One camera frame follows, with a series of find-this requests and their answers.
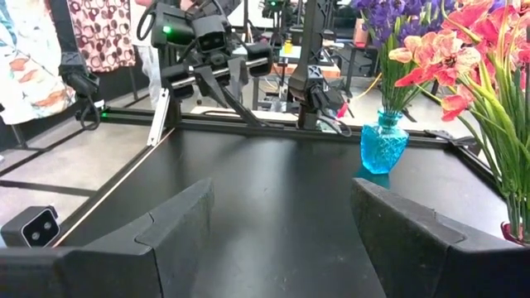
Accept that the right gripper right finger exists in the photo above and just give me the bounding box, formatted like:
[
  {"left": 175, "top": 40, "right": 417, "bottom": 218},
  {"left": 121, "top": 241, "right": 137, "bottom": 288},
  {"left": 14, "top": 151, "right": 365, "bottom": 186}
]
[{"left": 351, "top": 178, "right": 530, "bottom": 298}]

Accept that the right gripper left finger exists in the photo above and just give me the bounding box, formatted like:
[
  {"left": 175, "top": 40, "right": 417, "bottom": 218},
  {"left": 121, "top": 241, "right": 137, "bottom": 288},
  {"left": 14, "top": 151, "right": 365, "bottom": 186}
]
[{"left": 0, "top": 178, "right": 215, "bottom": 298}]

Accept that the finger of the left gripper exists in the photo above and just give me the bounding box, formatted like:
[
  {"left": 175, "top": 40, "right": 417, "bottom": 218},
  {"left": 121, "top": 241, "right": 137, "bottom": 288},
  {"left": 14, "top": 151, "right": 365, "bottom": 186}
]
[
  {"left": 223, "top": 57, "right": 263, "bottom": 127},
  {"left": 194, "top": 65, "right": 228, "bottom": 109}
]

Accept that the red glass vase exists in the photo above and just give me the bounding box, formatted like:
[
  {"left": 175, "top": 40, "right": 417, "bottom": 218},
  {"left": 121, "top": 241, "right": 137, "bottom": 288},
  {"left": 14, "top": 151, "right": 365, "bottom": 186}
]
[{"left": 499, "top": 221, "right": 530, "bottom": 246}]

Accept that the blue glass vase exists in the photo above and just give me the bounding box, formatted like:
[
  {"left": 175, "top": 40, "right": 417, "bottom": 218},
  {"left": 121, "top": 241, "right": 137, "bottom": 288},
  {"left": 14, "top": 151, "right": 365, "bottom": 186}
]
[{"left": 359, "top": 108, "right": 410, "bottom": 175}]

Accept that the person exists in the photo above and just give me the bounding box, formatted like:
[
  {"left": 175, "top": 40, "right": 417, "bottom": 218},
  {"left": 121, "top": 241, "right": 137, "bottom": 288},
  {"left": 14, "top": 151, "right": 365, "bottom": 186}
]
[{"left": 128, "top": 0, "right": 163, "bottom": 109}]

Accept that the black table mat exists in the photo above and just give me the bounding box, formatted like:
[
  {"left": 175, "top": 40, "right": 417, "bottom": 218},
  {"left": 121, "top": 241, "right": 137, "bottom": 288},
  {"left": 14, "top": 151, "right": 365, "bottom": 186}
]
[{"left": 61, "top": 127, "right": 510, "bottom": 298}]

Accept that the maroon dotted fabric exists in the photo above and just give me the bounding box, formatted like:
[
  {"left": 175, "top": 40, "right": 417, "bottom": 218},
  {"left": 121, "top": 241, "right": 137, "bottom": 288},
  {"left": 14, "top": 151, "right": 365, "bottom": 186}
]
[{"left": 65, "top": 0, "right": 137, "bottom": 74}]

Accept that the white orange patterned fabric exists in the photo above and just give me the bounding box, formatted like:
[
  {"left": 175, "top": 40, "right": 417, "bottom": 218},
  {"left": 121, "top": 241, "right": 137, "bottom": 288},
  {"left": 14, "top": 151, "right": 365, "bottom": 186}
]
[{"left": 0, "top": 0, "right": 78, "bottom": 126}]

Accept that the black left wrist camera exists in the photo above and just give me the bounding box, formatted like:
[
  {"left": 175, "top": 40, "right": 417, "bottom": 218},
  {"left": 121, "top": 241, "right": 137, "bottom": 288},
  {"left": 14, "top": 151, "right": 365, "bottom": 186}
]
[{"left": 191, "top": 15, "right": 228, "bottom": 54}]

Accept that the silver angled bracket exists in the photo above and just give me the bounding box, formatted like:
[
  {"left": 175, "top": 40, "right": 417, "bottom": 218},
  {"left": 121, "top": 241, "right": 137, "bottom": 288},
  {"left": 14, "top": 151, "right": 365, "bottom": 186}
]
[{"left": 147, "top": 88, "right": 171, "bottom": 147}]

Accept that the black table-level camera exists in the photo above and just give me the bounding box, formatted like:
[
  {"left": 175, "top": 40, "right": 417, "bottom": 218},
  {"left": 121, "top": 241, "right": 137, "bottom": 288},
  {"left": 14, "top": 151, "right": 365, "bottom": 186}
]
[{"left": 0, "top": 205, "right": 60, "bottom": 248}]

